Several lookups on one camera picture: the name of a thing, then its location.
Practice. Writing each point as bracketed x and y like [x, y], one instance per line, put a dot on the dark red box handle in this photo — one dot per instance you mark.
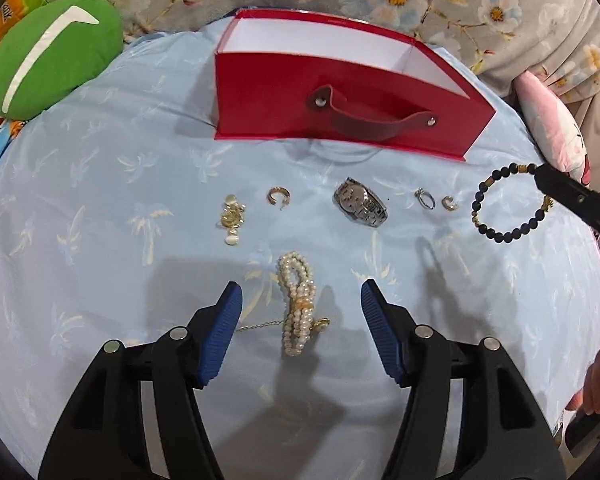
[368, 124]

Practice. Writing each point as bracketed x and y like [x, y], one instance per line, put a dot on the green plush pillow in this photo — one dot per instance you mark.
[54, 50]

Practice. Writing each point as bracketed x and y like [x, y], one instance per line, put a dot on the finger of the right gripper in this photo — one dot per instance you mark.
[578, 199]

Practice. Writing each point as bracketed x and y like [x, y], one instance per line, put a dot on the silver wrist watch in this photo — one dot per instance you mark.
[360, 203]

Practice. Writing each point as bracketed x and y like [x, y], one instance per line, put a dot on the small gold hoop earring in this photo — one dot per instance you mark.
[449, 204]

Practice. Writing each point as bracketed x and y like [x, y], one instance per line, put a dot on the gold pearl drop earring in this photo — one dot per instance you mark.
[232, 218]

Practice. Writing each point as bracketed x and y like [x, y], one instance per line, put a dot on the red open box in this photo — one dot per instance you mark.
[269, 61]

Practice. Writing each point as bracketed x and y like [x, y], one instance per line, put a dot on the pink white pillow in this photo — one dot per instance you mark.
[553, 128]

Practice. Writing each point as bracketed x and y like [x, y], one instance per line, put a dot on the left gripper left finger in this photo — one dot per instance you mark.
[100, 433]

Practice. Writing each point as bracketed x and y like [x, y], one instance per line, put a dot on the light blue palm cloth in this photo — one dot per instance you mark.
[110, 208]

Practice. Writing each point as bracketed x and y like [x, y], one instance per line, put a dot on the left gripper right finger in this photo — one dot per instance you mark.
[503, 432]

